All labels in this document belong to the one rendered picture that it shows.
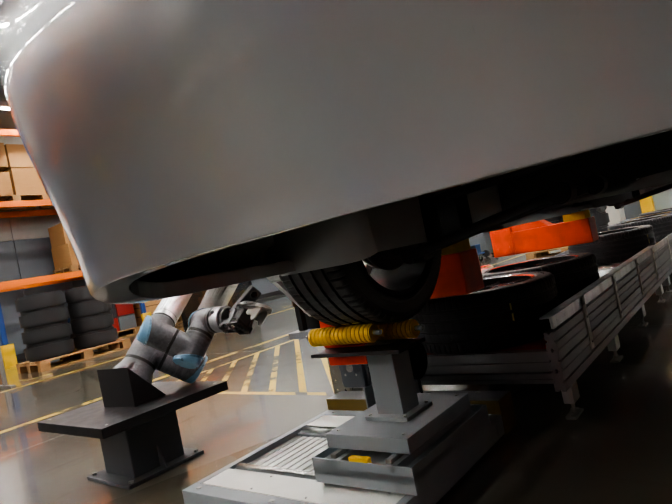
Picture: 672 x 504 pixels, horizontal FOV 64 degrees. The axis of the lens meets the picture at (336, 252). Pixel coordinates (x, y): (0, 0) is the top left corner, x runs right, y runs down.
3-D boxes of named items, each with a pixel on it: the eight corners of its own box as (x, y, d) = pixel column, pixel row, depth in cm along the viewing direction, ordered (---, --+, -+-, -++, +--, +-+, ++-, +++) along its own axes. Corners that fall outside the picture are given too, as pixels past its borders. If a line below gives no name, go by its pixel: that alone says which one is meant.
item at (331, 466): (418, 499, 143) (410, 463, 143) (316, 485, 166) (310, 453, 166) (491, 429, 182) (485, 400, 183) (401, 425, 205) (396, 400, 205)
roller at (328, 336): (377, 344, 158) (373, 324, 158) (303, 349, 176) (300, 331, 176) (388, 339, 163) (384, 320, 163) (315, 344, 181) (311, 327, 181)
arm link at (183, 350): (164, 360, 186) (180, 329, 193) (195, 374, 188) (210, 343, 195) (167, 353, 178) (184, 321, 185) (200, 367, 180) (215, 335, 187)
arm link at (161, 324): (203, 224, 234) (138, 324, 177) (229, 238, 236) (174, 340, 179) (194, 244, 240) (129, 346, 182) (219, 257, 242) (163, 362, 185)
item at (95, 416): (49, 489, 240) (36, 422, 240) (167, 437, 286) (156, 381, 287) (116, 508, 202) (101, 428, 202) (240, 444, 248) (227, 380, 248)
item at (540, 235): (593, 242, 352) (582, 189, 352) (515, 254, 385) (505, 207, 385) (599, 239, 365) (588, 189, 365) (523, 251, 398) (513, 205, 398)
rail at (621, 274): (566, 378, 193) (553, 317, 193) (550, 378, 196) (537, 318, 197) (663, 274, 386) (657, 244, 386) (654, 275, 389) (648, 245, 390)
